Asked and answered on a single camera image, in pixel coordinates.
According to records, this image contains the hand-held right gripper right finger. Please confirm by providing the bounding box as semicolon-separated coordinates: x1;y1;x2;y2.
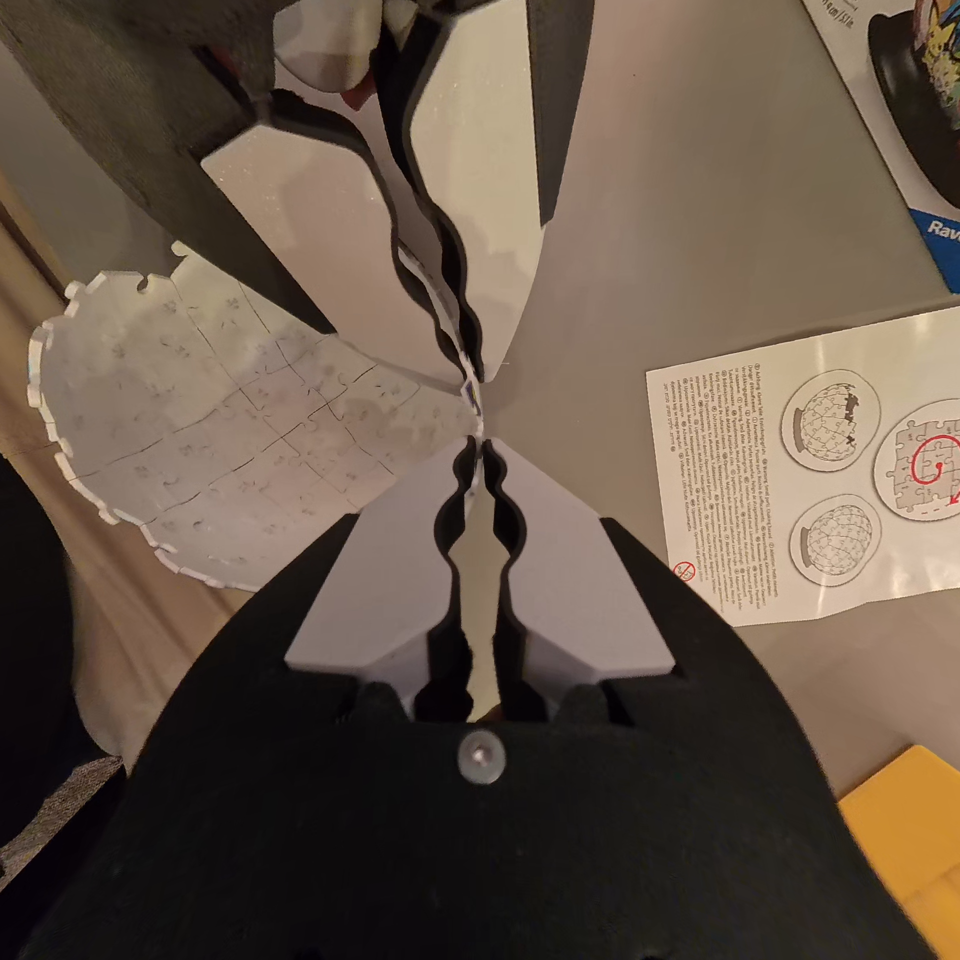
483;438;676;721

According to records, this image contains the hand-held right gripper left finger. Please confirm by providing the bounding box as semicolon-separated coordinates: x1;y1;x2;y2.
285;435;479;720

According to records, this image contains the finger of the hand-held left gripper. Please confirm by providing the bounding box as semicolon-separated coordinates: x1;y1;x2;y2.
201;90;472;394
378;0;543;382

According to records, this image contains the partly built puzzle ball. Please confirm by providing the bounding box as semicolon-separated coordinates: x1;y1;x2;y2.
28;241;486;595

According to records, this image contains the printed puzzle box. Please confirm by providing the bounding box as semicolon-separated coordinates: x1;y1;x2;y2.
801;0;960;294

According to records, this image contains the white instruction sheet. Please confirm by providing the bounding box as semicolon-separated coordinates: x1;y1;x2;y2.
645;306;960;628

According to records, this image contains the yellow box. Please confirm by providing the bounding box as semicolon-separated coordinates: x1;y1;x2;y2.
836;744;960;960

